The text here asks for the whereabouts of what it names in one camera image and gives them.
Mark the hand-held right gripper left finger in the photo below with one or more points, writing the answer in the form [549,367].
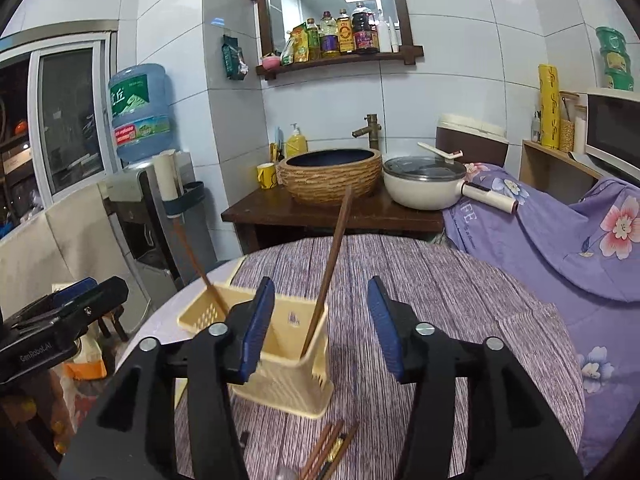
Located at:
[256,332]

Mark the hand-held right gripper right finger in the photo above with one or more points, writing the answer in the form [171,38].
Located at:
[386,332]

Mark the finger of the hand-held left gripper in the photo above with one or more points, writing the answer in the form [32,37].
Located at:
[107,294]
[75,290]

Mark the cream plastic utensil holder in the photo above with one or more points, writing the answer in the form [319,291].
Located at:
[285,340]

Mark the brown wooden chopstick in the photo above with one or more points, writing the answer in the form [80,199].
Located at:
[330,260]
[325,452]
[345,445]
[200,270]
[316,450]

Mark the metal spoon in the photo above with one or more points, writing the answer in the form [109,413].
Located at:
[287,474]

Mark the beige cover cloth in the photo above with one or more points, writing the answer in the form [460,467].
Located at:
[65,250]

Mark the orange snack bag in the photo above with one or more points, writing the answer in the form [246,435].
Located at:
[87,365]

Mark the purple striped table mat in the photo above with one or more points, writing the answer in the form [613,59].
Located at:
[450,320]

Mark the water dispenser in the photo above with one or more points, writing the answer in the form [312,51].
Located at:
[145,220]

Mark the dark wooden counter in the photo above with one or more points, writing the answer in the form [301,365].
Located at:
[270,215]

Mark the white pot with glass lid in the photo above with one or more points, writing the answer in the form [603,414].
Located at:
[425,187]

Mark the yellow mug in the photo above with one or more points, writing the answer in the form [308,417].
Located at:
[266,176]

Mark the woven brown basin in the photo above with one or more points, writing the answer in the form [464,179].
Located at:
[330,177]

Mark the blue water jug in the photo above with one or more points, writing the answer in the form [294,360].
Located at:
[142,115]

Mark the white ladle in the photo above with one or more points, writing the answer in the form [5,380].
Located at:
[437,151]

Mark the yellow dish soap bottle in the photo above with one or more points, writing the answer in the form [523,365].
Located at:
[296,144]

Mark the bronze faucet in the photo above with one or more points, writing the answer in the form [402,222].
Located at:
[371,130]

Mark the brown and white rice cooker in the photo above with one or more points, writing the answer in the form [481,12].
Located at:
[472,145]

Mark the purple floral blanket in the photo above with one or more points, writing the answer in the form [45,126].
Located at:
[575,240]

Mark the wooden shelf box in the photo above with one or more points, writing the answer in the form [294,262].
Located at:
[550,170]

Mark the small clear bottle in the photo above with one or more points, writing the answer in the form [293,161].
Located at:
[536,130]

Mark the green hanging packet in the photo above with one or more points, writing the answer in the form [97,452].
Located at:
[234,60]

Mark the glass jar with grains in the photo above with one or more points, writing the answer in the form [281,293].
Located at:
[567,135]

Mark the pink bowl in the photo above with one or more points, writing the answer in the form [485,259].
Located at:
[270,62]

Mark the white plastic bottle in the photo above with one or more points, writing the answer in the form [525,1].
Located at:
[580,137]

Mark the yellow plastic wrap roll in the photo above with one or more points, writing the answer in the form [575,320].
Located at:
[549,110]

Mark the yellow seasoning packet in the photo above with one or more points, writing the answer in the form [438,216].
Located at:
[295,47]

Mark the slim white tube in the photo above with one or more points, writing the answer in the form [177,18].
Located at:
[395,37]

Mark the green label bottle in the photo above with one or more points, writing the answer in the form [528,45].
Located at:
[313,42]

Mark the white squeeze bottle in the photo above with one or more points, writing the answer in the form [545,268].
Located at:
[384,35]

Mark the cooking oil bottle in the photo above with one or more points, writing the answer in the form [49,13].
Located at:
[329,40]

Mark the yellow label sauce bottle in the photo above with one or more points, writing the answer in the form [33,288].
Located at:
[345,35]

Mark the dark soy sauce bottle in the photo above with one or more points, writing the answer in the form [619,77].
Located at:
[365,32]

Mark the white microwave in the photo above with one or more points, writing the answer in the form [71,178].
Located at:
[615,135]

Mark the wooden framed mirror shelf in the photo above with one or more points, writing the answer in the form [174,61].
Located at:
[405,20]

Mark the dark blue wall holder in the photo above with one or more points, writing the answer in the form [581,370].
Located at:
[192,200]

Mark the window frame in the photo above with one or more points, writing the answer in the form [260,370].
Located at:
[35,125]

